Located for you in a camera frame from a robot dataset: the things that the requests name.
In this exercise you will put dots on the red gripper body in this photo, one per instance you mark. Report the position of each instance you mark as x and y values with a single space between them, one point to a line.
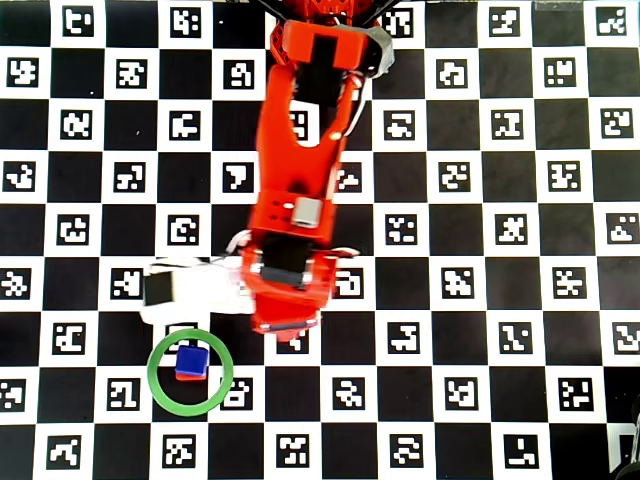
286 327

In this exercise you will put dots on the checkerboard marker mat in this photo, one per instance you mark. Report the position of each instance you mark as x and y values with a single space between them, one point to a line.
500 240

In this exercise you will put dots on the blue cube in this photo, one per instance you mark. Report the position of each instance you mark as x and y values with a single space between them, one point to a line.
191 360

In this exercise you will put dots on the red cube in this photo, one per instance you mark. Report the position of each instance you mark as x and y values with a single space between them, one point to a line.
187 378

